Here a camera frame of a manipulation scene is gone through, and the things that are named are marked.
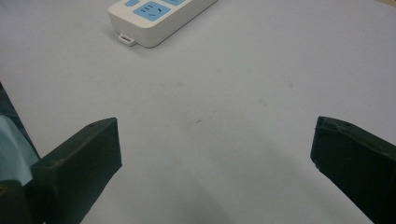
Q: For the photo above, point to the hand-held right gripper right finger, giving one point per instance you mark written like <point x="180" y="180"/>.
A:
<point x="358" y="161"/>

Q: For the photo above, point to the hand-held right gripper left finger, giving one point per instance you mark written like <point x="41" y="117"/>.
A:
<point x="77" y="161"/>

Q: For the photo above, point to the light blue cloth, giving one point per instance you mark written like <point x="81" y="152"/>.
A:
<point x="14" y="152"/>

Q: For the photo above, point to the white power strip blue sockets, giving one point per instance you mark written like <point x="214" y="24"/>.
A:
<point x="155" y="21"/>

